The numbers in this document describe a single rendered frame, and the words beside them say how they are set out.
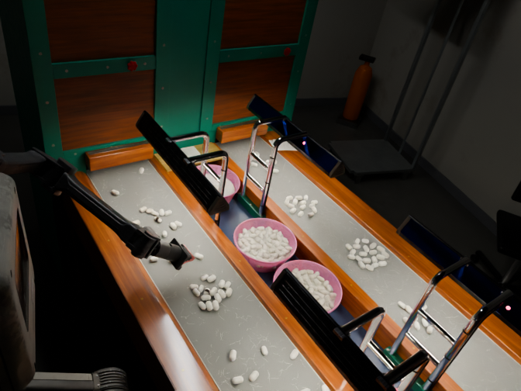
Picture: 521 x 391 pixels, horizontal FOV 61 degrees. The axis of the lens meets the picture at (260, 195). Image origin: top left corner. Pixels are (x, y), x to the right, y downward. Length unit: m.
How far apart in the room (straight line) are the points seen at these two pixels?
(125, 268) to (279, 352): 0.62
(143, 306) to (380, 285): 0.92
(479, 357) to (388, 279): 0.42
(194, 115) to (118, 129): 0.39
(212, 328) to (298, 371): 0.31
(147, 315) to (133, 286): 0.13
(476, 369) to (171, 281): 1.12
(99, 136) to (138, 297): 0.83
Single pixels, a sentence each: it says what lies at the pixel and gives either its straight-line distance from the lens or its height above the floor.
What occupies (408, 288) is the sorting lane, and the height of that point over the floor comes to 0.74.
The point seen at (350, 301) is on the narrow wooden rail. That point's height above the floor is 0.72.
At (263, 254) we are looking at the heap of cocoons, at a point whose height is 0.74.
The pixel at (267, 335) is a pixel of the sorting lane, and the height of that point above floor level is 0.74.
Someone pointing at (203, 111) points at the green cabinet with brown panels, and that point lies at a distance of 2.28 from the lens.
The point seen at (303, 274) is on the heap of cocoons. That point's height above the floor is 0.74.
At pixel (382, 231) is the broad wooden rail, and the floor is 0.76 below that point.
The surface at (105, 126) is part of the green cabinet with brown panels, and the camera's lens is 2.12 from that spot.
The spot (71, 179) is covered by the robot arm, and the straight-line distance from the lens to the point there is 1.57.
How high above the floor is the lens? 2.02
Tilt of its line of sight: 37 degrees down
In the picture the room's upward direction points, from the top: 12 degrees clockwise
